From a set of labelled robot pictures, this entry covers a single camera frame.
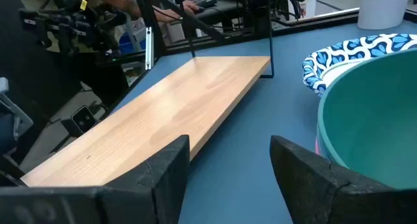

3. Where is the black metal table frame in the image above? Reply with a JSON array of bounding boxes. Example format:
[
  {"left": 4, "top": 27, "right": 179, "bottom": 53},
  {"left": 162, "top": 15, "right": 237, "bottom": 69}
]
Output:
[{"left": 107, "top": 0, "right": 417, "bottom": 114}]

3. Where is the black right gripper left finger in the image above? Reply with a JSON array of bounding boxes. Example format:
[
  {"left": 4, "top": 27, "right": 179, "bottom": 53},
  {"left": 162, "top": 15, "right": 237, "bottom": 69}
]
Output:
[{"left": 0, "top": 134, "right": 191, "bottom": 224}]

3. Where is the snake plant in white pot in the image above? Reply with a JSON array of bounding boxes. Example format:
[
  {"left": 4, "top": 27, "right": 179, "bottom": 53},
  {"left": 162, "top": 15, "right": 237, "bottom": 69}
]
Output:
[{"left": 357, "top": 0, "right": 411, "bottom": 31}]

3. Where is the small black camera box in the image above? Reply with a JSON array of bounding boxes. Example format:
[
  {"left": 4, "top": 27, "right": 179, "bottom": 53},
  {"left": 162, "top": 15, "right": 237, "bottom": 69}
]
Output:
[{"left": 61, "top": 105, "right": 98, "bottom": 137}]

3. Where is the teal ribbed bowl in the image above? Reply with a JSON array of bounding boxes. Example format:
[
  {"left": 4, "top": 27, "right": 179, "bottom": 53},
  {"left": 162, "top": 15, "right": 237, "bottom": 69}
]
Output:
[{"left": 315, "top": 48, "right": 417, "bottom": 191}]

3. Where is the wooden tray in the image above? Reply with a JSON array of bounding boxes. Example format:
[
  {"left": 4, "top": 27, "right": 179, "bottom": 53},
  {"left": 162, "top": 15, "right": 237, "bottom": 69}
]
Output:
[{"left": 21, "top": 55, "right": 275, "bottom": 188}]

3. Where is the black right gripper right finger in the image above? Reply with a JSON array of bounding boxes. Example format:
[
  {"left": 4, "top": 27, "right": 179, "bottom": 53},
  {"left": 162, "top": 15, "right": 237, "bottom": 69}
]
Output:
[{"left": 269, "top": 135, "right": 417, "bottom": 224}]

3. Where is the person's hand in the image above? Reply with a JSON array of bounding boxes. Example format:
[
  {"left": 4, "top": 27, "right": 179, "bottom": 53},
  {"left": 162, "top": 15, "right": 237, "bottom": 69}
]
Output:
[{"left": 155, "top": 0, "right": 201, "bottom": 24}]

